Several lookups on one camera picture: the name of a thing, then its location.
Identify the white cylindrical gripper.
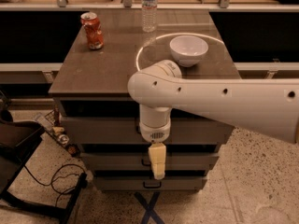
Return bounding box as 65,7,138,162
139,105,171,180

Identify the grey top drawer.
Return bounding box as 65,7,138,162
61,117,234,145

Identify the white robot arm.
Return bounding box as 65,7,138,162
128,60,299,180

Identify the grey bottom drawer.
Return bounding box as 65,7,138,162
93,176,207,191

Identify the grey drawer cabinet brown top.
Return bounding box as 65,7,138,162
50,8,239,180

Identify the blue tape cross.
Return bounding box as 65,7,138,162
135,192,165,224

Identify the white ceramic bowl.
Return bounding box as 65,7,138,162
169,35,208,67

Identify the dark chair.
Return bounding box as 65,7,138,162
0,109,87,224

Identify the orange crushed soda can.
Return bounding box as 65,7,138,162
80,12,104,49

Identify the clear plastic water bottle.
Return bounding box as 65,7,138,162
141,0,158,33

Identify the black cable on floor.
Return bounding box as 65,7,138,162
23,163,87,207

